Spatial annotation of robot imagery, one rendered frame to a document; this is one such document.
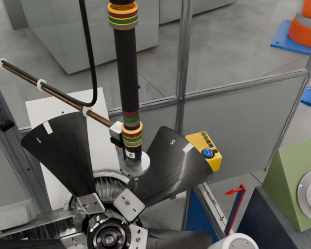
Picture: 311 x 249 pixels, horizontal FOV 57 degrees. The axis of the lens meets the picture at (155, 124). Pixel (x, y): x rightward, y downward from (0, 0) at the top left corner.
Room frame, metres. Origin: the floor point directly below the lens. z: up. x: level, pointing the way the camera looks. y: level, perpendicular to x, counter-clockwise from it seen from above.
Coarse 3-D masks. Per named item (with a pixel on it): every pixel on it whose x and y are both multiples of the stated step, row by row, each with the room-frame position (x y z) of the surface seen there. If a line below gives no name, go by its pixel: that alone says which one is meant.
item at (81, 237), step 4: (68, 236) 0.35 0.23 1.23; (72, 236) 0.35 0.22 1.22; (76, 236) 0.35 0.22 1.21; (80, 236) 0.36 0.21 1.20; (84, 236) 0.36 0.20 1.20; (64, 240) 0.35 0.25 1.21; (68, 240) 0.35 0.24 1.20; (72, 240) 0.35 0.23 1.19; (80, 240) 0.36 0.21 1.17; (84, 240) 0.37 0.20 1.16; (64, 244) 0.35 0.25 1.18; (68, 244) 0.35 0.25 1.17; (72, 244) 0.36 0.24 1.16; (80, 244) 0.37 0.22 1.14
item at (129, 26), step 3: (111, 24) 0.40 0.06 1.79; (114, 24) 0.40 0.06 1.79; (129, 24) 0.40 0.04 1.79; (132, 24) 0.40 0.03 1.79; (135, 24) 0.41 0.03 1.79; (114, 27) 0.40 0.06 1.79; (117, 27) 0.40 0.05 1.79; (120, 27) 0.40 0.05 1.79; (123, 27) 0.40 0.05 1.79; (126, 27) 0.40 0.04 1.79; (129, 27) 0.40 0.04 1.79; (132, 27) 0.40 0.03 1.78
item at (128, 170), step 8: (112, 128) 0.44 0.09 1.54; (112, 136) 0.43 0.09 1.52; (120, 136) 0.42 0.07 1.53; (120, 144) 0.42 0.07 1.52; (120, 152) 0.42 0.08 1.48; (144, 152) 0.45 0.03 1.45; (120, 160) 0.42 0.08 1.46; (144, 160) 0.42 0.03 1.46; (120, 168) 0.40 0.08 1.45; (128, 168) 0.40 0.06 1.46; (136, 168) 0.40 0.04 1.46; (144, 168) 0.40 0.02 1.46
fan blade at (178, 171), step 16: (160, 128) 0.65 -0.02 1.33; (160, 144) 0.61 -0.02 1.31; (176, 144) 0.60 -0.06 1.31; (192, 144) 0.60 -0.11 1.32; (160, 160) 0.56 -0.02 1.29; (176, 160) 0.55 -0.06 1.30; (192, 160) 0.55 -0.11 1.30; (144, 176) 0.52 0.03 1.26; (160, 176) 0.51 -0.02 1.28; (176, 176) 0.50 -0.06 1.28; (192, 176) 0.50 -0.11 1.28; (208, 176) 0.50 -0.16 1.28; (144, 192) 0.47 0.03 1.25; (160, 192) 0.46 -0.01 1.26; (176, 192) 0.46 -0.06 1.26
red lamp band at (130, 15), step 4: (108, 12) 0.41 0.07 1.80; (112, 12) 0.40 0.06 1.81; (132, 12) 0.40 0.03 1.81; (136, 12) 0.41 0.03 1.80; (112, 16) 0.40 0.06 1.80; (116, 16) 0.40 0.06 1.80; (120, 16) 0.40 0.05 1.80; (124, 16) 0.40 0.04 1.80; (128, 16) 0.40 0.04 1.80; (132, 16) 0.40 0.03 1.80
